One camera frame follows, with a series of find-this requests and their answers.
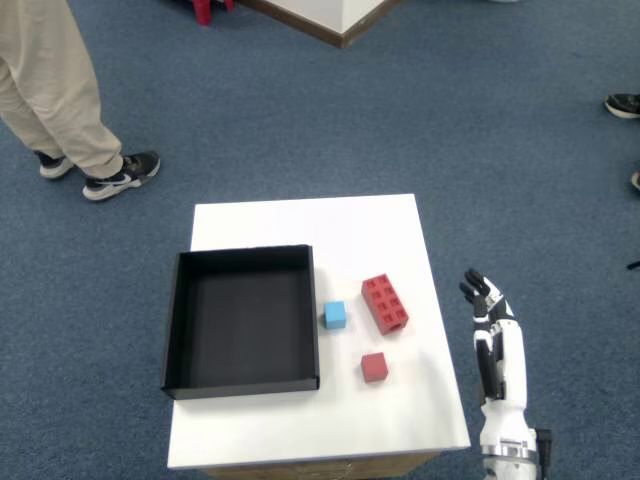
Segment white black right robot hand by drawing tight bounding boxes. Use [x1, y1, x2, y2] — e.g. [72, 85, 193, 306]
[458, 268, 539, 449]

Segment small red cube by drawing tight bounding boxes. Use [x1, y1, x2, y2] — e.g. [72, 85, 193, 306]
[360, 351, 391, 385]

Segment small blue cube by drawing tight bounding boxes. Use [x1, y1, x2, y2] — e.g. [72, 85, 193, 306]
[322, 300, 348, 330]

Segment black open cardboard box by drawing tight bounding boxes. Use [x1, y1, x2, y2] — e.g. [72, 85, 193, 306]
[160, 244, 321, 401]

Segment red brick block with holes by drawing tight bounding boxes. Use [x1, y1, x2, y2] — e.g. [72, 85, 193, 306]
[361, 273, 410, 336]

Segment white plinth with brown baseboard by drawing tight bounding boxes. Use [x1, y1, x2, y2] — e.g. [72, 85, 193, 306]
[234, 0, 401, 50]

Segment black white sneaker with swoosh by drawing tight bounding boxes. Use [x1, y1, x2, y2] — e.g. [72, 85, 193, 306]
[82, 151, 162, 203]

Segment red stool leg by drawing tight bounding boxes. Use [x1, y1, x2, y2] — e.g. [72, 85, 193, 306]
[192, 0, 235, 27]

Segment beige trousers of person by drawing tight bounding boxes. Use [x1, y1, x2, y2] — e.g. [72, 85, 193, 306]
[0, 0, 125, 180]

